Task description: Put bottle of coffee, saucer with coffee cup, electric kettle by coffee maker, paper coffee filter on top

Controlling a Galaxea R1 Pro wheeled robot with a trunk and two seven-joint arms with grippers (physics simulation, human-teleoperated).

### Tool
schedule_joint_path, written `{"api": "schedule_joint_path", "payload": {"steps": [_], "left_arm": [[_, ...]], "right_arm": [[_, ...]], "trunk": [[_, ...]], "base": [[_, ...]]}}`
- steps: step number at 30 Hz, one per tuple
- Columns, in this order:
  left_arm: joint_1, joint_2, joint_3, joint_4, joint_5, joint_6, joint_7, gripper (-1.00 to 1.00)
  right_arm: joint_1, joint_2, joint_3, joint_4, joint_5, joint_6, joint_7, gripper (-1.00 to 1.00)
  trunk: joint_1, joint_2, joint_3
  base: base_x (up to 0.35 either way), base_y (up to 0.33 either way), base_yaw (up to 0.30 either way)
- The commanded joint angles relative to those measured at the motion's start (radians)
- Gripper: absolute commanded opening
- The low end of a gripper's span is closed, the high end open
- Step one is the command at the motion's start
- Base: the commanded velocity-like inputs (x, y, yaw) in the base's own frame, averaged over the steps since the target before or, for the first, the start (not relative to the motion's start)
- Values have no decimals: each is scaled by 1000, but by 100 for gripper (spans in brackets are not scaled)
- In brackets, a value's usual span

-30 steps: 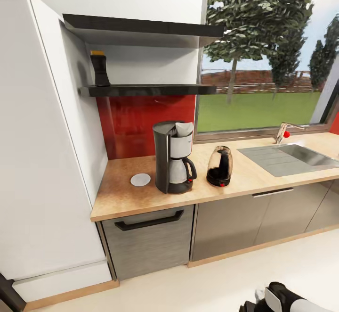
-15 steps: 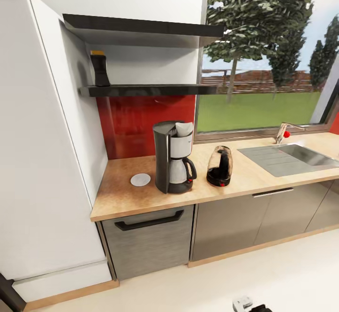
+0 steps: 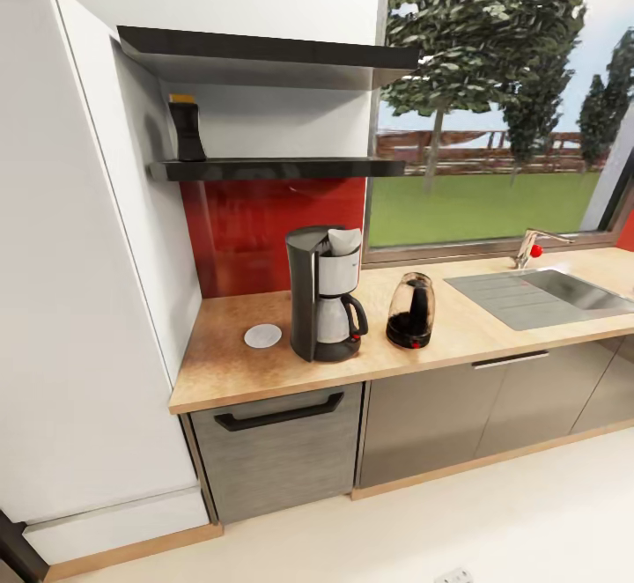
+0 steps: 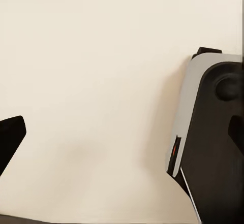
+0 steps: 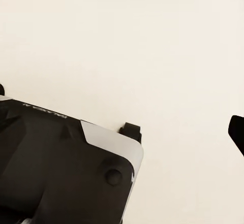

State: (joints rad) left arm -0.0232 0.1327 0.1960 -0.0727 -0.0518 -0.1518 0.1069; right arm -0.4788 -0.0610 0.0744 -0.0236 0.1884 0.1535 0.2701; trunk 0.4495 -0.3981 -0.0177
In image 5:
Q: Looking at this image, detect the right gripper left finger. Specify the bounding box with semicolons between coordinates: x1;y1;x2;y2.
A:
0;115;26;176

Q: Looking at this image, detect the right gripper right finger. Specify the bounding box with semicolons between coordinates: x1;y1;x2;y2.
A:
228;115;244;155

